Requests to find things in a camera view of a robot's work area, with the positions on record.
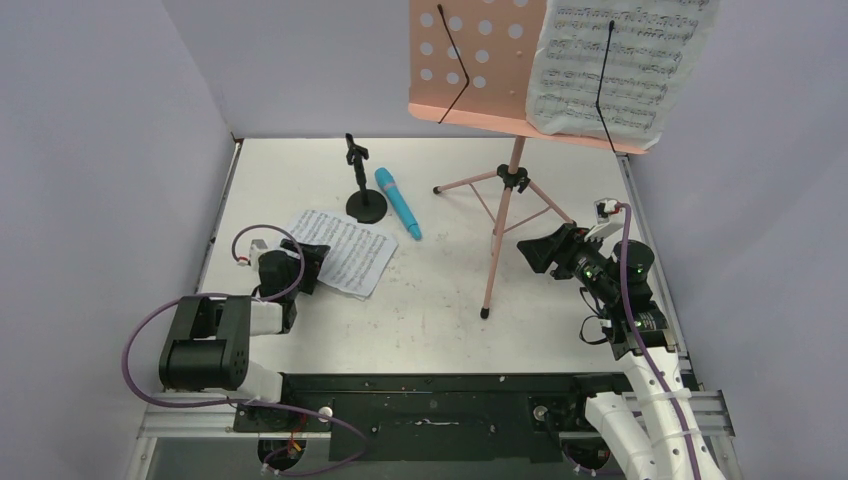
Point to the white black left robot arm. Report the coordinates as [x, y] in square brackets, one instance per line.
[207, 346]

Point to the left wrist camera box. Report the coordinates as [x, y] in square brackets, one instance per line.
[257, 248]

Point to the pink folding music stand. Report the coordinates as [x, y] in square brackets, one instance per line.
[470, 65]

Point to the sheet music page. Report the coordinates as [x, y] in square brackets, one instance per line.
[358, 255]
[614, 70]

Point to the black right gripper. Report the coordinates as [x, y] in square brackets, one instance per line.
[565, 248]

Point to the aluminium mounting rail frame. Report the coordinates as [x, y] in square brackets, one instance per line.
[214, 416]

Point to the black microphone desk stand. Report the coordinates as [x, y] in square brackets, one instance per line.
[365, 205]

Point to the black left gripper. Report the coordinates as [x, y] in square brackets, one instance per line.
[312, 259]

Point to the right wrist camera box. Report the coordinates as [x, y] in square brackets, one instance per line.
[609, 220]

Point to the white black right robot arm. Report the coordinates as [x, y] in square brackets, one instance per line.
[663, 440]

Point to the blue toy microphone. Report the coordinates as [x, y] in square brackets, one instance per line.
[388, 185]

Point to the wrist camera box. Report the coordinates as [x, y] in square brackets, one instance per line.
[609, 220]
[257, 248]

